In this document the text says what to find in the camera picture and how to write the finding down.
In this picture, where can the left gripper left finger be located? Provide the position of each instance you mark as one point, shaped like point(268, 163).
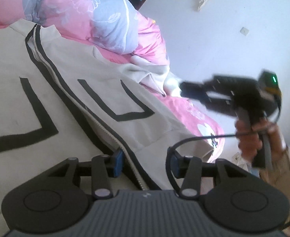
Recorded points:
point(104, 167)

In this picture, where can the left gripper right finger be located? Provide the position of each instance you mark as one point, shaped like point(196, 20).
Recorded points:
point(184, 174)

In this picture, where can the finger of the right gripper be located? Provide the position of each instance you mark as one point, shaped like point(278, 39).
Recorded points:
point(219, 83)
point(191, 89)

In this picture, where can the beige zip hoodie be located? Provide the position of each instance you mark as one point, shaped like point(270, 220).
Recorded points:
point(60, 99)

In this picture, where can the operator right hand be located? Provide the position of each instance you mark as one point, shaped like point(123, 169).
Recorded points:
point(250, 143)

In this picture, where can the pink grey floral duvet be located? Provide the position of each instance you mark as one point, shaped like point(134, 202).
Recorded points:
point(114, 26)

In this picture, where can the white wall switch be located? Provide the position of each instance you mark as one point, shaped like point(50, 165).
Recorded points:
point(244, 31)

